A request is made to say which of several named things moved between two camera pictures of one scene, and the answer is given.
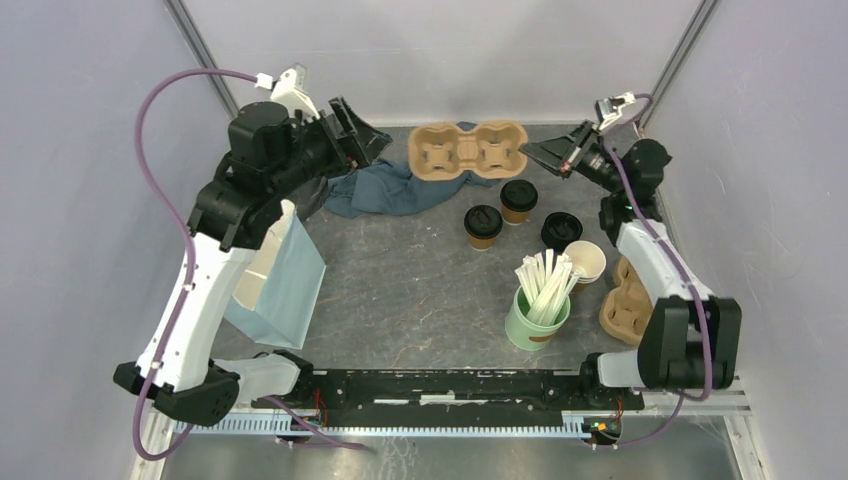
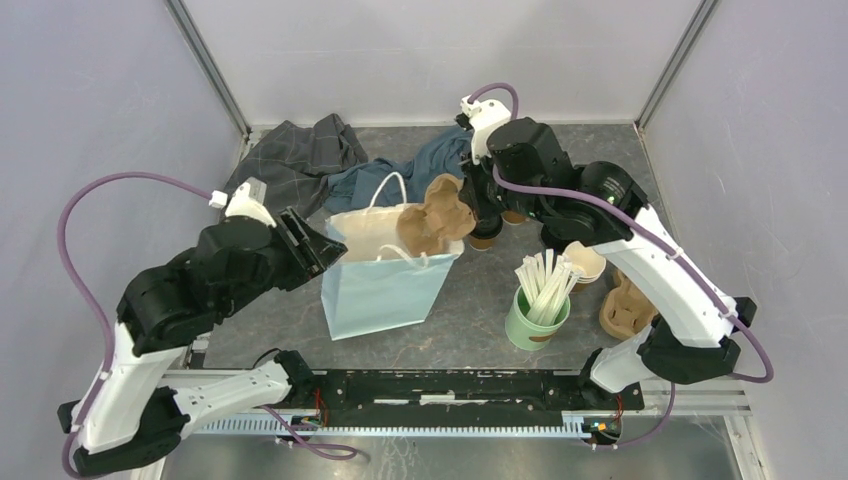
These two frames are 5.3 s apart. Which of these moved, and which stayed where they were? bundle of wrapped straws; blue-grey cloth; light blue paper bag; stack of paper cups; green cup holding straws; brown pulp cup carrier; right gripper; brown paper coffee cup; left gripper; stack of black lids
Moved: light blue paper bag; left gripper; right gripper
Stayed: green cup holding straws; brown pulp cup carrier; stack of black lids; blue-grey cloth; brown paper coffee cup; bundle of wrapped straws; stack of paper cups
